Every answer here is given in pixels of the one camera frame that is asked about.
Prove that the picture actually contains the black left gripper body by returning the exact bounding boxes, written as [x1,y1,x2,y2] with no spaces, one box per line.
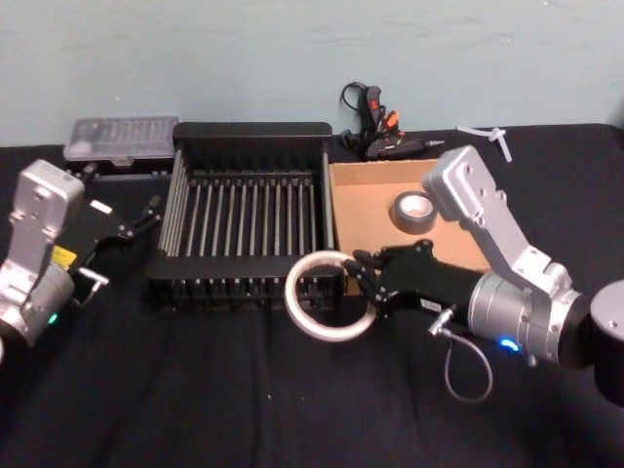
[51,192,124,283]

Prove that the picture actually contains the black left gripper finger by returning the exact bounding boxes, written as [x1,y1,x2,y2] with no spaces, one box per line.
[79,163,99,196]
[97,194,163,246]

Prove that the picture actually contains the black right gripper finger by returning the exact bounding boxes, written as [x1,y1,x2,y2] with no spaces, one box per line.
[353,239,435,274]
[342,259,391,321]

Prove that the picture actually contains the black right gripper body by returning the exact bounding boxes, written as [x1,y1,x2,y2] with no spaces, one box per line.
[374,242,483,338]

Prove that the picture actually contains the white tape roll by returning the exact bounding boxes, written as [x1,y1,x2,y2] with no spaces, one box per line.
[284,250,379,343]

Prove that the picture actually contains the silver tape roll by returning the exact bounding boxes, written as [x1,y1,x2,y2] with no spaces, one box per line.
[389,190,438,234]

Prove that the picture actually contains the clear plastic case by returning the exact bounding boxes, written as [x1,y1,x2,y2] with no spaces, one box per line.
[62,115,179,177]

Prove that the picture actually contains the shallow brown cardboard tray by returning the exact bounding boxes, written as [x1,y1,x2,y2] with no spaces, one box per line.
[327,158,491,296]

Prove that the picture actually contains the black rack with steel bars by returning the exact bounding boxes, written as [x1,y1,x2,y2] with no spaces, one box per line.
[143,121,348,313]

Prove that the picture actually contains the small white three-armed plastic piece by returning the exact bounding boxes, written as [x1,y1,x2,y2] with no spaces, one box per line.
[456,125,514,165]

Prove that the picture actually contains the black table cloth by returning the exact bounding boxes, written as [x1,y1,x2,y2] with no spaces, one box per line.
[0,124,624,468]

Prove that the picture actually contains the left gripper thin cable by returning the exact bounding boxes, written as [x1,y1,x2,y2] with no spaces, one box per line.
[72,243,111,296]

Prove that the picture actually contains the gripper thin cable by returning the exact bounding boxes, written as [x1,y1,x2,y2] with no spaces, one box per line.
[427,311,494,404]
[72,243,111,296]

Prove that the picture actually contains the black corded tool orange parts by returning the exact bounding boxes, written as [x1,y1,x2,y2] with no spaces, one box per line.
[338,81,448,161]

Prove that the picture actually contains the right gripper thin cable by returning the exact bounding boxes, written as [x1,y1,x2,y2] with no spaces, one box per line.
[427,311,494,404]

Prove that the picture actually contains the plain pale wall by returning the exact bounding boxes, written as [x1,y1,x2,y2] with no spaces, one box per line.
[0,0,624,148]

